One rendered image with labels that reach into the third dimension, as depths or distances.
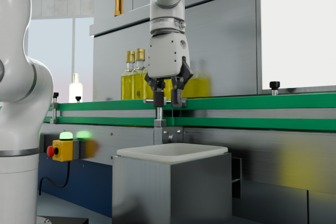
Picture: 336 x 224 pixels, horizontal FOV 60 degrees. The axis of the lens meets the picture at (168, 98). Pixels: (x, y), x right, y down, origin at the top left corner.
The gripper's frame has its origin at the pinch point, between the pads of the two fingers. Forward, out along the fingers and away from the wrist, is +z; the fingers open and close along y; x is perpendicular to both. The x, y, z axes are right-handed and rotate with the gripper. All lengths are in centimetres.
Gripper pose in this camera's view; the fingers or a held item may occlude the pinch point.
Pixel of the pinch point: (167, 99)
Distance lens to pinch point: 69.0
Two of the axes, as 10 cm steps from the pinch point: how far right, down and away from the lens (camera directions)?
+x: -6.5, -0.4, -7.6
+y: -7.6, 0.4, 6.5
